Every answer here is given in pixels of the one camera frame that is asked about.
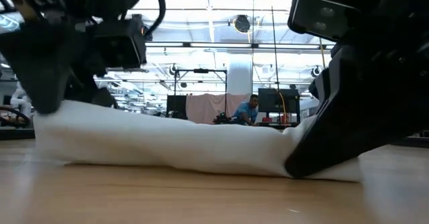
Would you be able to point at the white robot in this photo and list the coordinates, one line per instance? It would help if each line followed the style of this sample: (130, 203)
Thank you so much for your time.
(18, 100)

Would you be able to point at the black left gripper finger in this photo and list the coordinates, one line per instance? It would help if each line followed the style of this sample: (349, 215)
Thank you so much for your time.
(83, 86)
(37, 66)

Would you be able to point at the black rack frame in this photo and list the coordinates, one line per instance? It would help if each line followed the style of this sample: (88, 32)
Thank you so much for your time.
(201, 70)

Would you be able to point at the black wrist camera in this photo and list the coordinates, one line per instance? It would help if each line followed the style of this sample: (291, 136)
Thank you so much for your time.
(318, 19)
(117, 46)

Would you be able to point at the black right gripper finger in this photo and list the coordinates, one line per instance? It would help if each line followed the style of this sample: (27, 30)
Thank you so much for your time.
(362, 116)
(320, 86)

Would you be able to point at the small black robot arm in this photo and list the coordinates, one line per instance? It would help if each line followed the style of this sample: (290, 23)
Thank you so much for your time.
(221, 119)

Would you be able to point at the small black monitor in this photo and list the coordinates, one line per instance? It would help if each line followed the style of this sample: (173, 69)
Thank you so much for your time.
(176, 105)

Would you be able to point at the pink hanging cloth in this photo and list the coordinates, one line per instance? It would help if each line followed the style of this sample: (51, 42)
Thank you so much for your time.
(207, 108)

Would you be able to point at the person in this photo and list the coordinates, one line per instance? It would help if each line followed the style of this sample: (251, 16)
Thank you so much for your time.
(246, 111)

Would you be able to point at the white cloth towel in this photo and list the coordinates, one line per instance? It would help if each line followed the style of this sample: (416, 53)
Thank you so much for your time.
(167, 140)

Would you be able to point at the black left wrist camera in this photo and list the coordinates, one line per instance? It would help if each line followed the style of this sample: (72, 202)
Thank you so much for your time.
(117, 46)

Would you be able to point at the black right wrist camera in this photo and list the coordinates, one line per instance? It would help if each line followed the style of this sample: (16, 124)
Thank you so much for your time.
(318, 19)

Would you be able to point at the red container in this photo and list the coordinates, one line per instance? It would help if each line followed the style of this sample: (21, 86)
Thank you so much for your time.
(284, 119)

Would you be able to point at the black monitor on stand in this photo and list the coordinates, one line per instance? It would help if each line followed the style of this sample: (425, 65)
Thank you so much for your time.
(271, 100)

